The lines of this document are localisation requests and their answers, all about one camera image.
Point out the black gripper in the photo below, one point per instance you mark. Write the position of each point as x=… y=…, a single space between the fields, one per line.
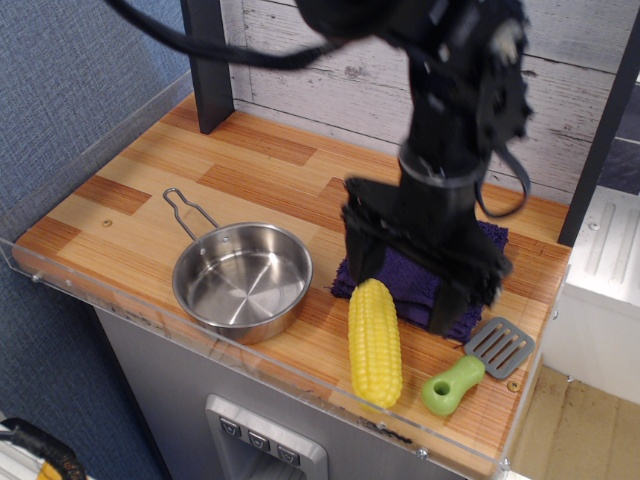
x=432 y=223

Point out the yellow toy corn cob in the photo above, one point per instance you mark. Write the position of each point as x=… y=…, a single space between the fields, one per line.
x=374 y=344

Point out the green handled grey spatula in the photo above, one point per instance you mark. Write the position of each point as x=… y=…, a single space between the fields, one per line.
x=497 y=349

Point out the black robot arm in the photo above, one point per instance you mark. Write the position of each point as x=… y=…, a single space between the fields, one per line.
x=469 y=101

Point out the purple folded cloth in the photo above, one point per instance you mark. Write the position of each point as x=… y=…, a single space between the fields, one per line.
x=414 y=288

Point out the stainless steel pan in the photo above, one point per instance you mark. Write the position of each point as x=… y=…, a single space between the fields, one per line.
x=245 y=281

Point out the silver dispenser button panel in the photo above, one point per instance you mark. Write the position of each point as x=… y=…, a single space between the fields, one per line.
x=249 y=444

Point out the grey toy kitchen cabinet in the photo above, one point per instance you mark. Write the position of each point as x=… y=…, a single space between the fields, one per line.
x=172 y=382

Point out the yellow black object bottom left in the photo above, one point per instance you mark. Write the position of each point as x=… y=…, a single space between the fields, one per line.
x=28 y=452

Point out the dark left shelf post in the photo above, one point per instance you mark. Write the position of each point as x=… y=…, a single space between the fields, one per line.
x=211 y=80

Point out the dark shelf post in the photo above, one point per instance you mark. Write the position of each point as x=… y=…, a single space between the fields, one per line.
x=211 y=80
x=609 y=123

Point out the dark right shelf post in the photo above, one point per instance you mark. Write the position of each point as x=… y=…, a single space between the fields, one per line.
x=609 y=123

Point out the clear acrylic guard rail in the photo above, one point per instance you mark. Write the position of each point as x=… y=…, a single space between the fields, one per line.
x=114 y=242

